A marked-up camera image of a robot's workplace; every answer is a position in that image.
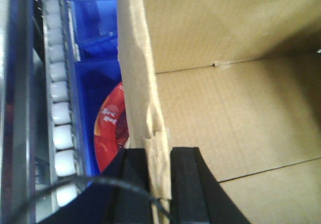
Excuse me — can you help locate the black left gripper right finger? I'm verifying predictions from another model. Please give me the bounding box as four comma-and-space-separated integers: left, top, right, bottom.
170, 147, 250, 223

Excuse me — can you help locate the white roller track rail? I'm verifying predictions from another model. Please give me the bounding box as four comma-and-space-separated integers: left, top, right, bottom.
37, 0, 86, 209

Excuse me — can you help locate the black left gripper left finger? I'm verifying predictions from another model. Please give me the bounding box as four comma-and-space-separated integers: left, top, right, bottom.
47, 149, 153, 223

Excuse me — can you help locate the blue plastic bin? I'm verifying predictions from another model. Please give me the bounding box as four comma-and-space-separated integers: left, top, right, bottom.
62, 0, 121, 175

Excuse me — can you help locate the brown cardboard carton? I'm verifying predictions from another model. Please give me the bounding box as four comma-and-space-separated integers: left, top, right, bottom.
117, 0, 320, 223

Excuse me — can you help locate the red round snack lid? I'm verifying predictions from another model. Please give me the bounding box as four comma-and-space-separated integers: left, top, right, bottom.
94, 82, 129, 172

